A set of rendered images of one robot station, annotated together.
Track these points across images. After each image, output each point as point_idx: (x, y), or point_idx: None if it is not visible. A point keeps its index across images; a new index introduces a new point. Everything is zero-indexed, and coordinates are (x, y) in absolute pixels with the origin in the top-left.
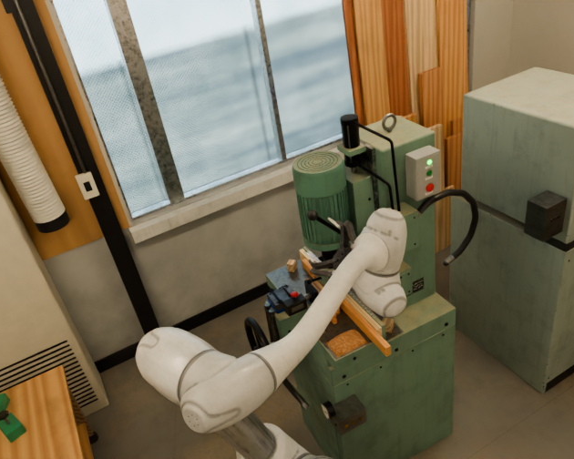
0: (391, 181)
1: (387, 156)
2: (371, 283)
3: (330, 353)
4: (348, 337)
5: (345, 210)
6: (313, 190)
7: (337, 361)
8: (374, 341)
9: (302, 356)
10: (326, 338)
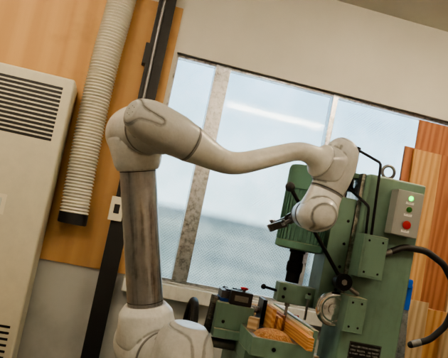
0: (372, 208)
1: (375, 181)
2: (311, 192)
3: (251, 334)
4: (276, 329)
5: None
6: (300, 180)
7: (255, 338)
8: (300, 341)
9: (227, 162)
10: (254, 331)
